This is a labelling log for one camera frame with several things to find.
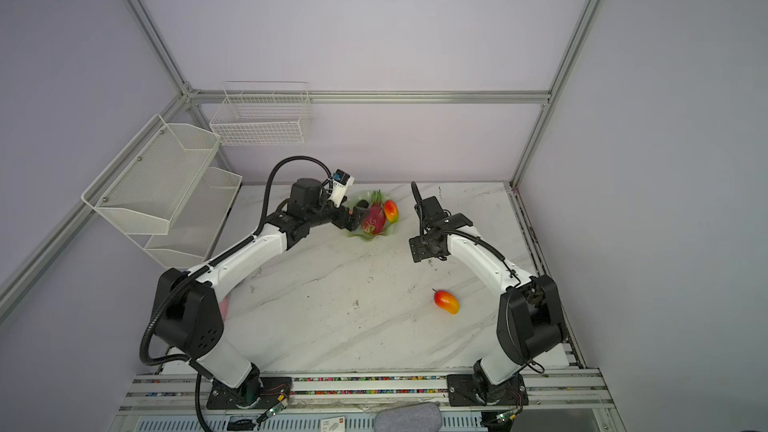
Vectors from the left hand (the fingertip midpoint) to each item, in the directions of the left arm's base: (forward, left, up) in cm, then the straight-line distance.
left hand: (355, 207), depth 85 cm
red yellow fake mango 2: (-20, -27, -19) cm, 38 cm away
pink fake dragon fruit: (+5, -5, -14) cm, 16 cm away
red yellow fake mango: (+10, -10, -13) cm, 19 cm away
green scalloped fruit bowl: (+5, -10, -17) cm, 20 cm away
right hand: (-7, -21, -10) cm, 24 cm away
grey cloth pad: (-48, -16, -18) cm, 54 cm away
